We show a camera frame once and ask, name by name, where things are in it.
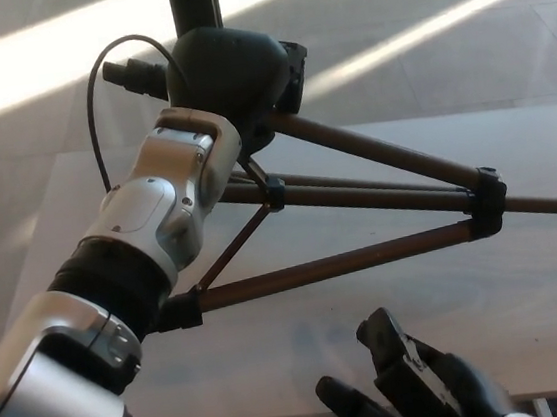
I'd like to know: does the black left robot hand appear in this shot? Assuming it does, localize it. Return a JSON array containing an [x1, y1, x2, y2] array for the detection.
[[159, 13, 320, 164]]

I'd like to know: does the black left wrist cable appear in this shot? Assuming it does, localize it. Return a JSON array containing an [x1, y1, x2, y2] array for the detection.
[[78, 27, 201, 193]]

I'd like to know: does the brown and black camera tripod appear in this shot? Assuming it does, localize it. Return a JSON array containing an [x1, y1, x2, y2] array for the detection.
[[100, 9, 557, 338]]

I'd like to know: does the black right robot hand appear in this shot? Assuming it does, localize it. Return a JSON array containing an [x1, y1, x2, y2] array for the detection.
[[306, 292, 516, 417]]

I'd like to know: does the white desk frame bar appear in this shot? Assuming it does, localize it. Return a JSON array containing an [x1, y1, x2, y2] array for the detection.
[[530, 396, 553, 417]]

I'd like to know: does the black upright pole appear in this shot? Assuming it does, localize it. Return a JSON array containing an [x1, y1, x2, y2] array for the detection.
[[167, 0, 226, 38]]

